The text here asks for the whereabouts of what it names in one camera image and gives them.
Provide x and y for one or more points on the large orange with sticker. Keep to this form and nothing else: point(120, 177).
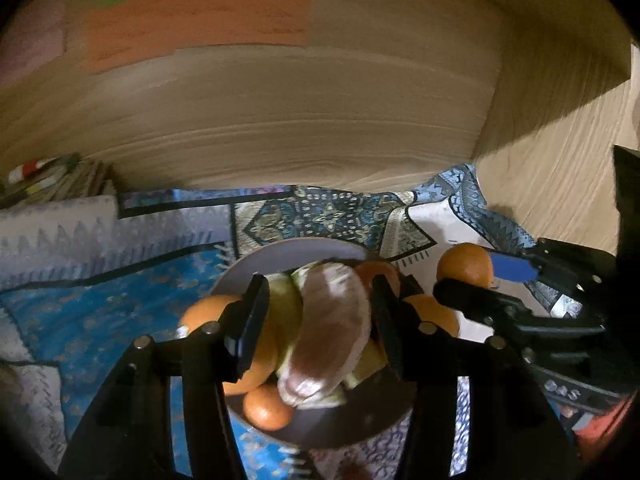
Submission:
point(408, 289)

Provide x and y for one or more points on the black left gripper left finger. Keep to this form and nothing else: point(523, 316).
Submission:
point(126, 431)

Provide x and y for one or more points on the pink paper note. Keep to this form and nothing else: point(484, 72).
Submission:
point(35, 38)

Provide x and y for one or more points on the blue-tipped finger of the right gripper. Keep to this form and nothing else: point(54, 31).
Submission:
point(520, 267)

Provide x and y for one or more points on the dark brown plate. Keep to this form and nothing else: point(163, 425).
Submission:
point(372, 407)

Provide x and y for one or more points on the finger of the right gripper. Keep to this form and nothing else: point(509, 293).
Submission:
point(507, 315)

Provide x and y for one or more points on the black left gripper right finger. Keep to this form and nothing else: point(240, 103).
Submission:
point(472, 398)

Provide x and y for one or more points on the small tangerine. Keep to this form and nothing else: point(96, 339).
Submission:
point(264, 408)
point(467, 263)

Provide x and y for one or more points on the wooden headboard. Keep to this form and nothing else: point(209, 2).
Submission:
point(383, 93)

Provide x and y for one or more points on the dark red jujube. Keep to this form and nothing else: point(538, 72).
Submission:
point(352, 471)

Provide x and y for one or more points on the orange paper note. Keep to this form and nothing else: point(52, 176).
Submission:
point(137, 30)

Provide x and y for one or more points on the patchwork patterned bedspread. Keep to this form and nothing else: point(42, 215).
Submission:
point(81, 278)

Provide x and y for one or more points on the green sugarcane piece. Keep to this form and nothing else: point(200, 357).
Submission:
point(285, 313)
point(357, 364)

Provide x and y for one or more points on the peeled pomelo segment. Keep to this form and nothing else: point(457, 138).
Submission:
point(327, 337)

